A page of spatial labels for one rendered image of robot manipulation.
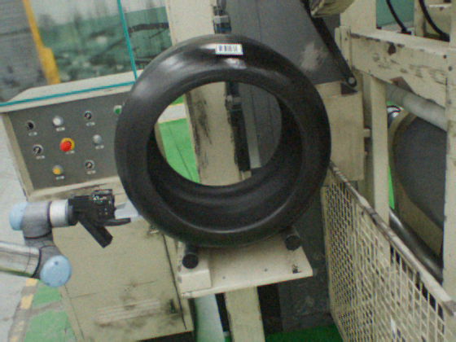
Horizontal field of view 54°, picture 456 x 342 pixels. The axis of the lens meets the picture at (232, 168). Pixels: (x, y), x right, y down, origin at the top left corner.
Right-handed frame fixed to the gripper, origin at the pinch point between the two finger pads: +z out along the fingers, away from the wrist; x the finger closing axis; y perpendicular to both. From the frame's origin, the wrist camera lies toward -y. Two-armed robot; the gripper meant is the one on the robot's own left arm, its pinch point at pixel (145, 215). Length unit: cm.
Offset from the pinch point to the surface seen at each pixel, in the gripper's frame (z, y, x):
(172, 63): 11.0, 42.5, -8.6
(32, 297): -90, -112, 122
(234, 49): 25, 45, -10
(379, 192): 77, -8, 21
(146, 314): -12, -80, 58
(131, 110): 0.8, 32.2, -9.5
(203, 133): 18.1, 15.0, 26.0
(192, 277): 12.2, -14.1, -11.0
